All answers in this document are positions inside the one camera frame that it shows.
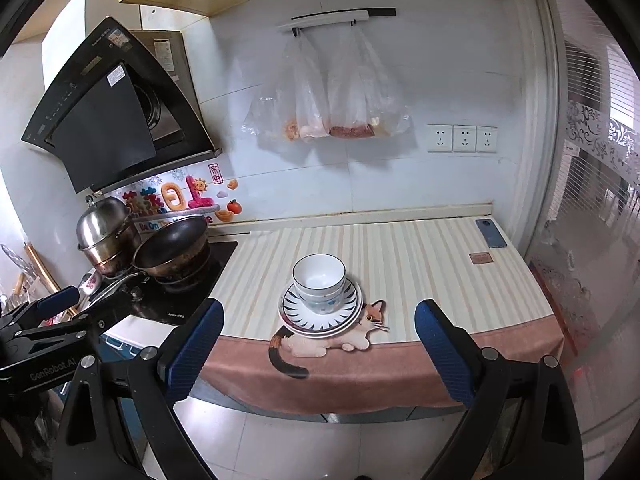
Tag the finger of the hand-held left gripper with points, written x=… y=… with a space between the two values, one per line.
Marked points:
x=60 y=301
x=100 y=312

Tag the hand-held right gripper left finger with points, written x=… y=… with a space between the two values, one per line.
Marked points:
x=200 y=345

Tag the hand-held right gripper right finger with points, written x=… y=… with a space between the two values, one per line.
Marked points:
x=440 y=345

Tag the blue leaf pattern plate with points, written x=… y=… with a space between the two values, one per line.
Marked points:
x=300 y=312

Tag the white plate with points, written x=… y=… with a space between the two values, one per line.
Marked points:
x=320 y=335

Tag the plain white bowl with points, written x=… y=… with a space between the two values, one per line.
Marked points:
x=325 y=305

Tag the white bowl with dark rim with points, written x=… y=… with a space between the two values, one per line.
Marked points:
x=319 y=272

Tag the black cooktop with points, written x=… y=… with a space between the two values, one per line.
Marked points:
x=205 y=275

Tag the stainless steel pot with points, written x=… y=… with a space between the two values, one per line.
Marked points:
x=102 y=225

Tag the striped tablecloth with cat print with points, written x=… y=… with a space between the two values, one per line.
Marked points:
x=400 y=260

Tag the small brown card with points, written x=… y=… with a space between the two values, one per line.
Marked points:
x=481 y=258

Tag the dark frying pan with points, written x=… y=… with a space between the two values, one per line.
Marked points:
x=172 y=245

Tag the kitchen base cabinet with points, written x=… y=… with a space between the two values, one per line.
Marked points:
x=350 y=417

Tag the blue smartphone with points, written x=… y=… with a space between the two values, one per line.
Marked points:
x=491 y=233

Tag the black range hood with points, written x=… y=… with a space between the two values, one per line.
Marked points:
x=100 y=125

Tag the frosted glass sliding door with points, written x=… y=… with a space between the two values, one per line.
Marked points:
x=590 y=210

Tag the plastic bag with red contents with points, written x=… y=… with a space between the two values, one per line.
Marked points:
x=360 y=105

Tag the plastic bag with orange contents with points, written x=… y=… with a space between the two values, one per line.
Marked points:
x=300 y=110

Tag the wooden frame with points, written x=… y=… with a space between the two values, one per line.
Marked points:
x=40 y=267

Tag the colourful wall stickers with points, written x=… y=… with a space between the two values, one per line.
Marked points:
x=175 y=197

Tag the white wall socket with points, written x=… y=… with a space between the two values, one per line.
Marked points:
x=464 y=139
x=440 y=138
x=487 y=139

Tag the white hook rail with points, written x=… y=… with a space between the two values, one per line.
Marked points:
x=325 y=19

